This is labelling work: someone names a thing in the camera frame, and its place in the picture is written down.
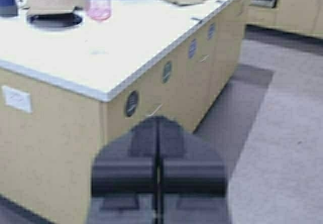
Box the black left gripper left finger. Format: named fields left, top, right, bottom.
left=87, top=119, right=157, bottom=223

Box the wooden island cabinet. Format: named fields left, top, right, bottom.
left=1, top=0, right=250, bottom=223

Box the green round cabinet sticker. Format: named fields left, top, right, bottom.
left=161, top=61, right=173, bottom=84

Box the dark round cabinet sticker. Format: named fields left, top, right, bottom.
left=124, top=90, right=139, bottom=117

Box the black round trash opening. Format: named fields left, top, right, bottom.
left=26, top=13, right=83, bottom=30

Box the white label plate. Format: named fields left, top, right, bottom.
left=2, top=85, right=32, bottom=114

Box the metal cabinet drawer handle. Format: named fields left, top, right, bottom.
left=145, top=103, right=163, bottom=117

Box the dark blue water bottle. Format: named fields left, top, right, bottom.
left=1, top=0, right=18, bottom=17

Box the wine glass with pink residue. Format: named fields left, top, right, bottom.
left=85, top=0, right=112, bottom=22

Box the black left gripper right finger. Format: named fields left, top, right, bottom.
left=158, top=118, right=231, bottom=223

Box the blue round cabinet sticker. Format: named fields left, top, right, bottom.
left=188, top=38, right=197, bottom=59

